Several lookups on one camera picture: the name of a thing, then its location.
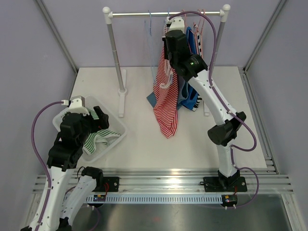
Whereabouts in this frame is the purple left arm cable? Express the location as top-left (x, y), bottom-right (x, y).
top-left (31, 101), bottom-right (65, 231)

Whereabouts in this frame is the silver and white clothes rack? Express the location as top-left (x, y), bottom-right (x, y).
top-left (103, 4), bottom-right (231, 118)

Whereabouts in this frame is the green striped tank top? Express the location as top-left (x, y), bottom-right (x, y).
top-left (82, 107), bottom-right (121, 154)

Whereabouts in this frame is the black and white striped top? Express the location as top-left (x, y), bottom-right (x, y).
top-left (192, 24), bottom-right (203, 111)

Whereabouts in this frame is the pink hanger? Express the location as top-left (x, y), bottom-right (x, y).
top-left (180, 9), bottom-right (189, 27)
top-left (193, 17), bottom-right (205, 58)
top-left (198, 17), bottom-right (205, 57)

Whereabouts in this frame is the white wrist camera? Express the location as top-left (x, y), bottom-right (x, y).
top-left (165, 16), bottom-right (185, 33)
top-left (61, 96), bottom-right (90, 116)

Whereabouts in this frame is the white plastic basket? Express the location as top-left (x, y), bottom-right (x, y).
top-left (48, 95), bottom-right (126, 165)

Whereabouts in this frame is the red striped tank top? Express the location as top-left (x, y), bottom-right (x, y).
top-left (153, 25), bottom-right (180, 139)

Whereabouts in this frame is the white slotted cable duct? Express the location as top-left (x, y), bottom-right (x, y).
top-left (85, 194), bottom-right (222, 204)

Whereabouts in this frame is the grey-blue tank top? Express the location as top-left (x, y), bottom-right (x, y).
top-left (146, 77), bottom-right (190, 109)

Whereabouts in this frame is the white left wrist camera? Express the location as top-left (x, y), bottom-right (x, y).
top-left (61, 96), bottom-right (90, 116)

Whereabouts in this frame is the aluminium mounting rail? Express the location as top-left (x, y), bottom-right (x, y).
top-left (31, 167), bottom-right (294, 196)

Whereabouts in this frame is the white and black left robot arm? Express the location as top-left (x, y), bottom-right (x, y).
top-left (23, 106), bottom-right (109, 231)

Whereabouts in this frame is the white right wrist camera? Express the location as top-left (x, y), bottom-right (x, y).
top-left (165, 16), bottom-right (185, 33)

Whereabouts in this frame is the bright blue tank top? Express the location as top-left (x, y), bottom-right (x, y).
top-left (180, 27), bottom-right (202, 111)

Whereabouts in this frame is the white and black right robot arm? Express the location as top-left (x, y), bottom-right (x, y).
top-left (163, 30), bottom-right (241, 192)

